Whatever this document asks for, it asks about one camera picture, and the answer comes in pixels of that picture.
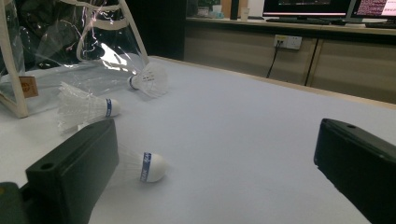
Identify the white table cover sheet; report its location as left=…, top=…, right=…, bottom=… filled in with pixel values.
left=0, top=55, right=396, bottom=224

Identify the black upright post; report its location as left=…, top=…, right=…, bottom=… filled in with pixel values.
left=230, top=0, right=240, bottom=21

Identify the computer monitor with pink window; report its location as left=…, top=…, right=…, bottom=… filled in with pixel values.
left=351, top=0, right=396, bottom=20

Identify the black keyboard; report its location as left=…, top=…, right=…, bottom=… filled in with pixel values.
left=364, top=21, right=396, bottom=30
left=265, top=17, right=347, bottom=26

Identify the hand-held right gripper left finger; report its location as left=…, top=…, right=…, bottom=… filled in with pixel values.
left=20, top=119, right=120, bottom=224

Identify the white wall socket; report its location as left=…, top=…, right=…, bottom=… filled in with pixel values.
left=274, top=35, right=303, bottom=50

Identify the black power cable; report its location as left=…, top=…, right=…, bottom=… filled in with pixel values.
left=265, top=39, right=283, bottom=79

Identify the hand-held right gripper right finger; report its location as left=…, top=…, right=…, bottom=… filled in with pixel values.
left=313, top=118, right=396, bottom=224

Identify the beige cabinet desk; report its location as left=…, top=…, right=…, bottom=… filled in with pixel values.
left=185, top=16, right=396, bottom=105

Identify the clear bag with beige trim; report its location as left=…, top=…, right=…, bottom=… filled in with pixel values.
left=0, top=0, right=151, bottom=119

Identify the wide computer monitor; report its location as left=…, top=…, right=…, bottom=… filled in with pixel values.
left=262, top=0, right=353, bottom=18

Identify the potted green plant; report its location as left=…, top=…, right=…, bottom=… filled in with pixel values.
left=196, top=0, right=219, bottom=18

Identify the pale blue box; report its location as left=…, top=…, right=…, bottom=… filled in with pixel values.
left=211, top=4, right=226, bottom=20

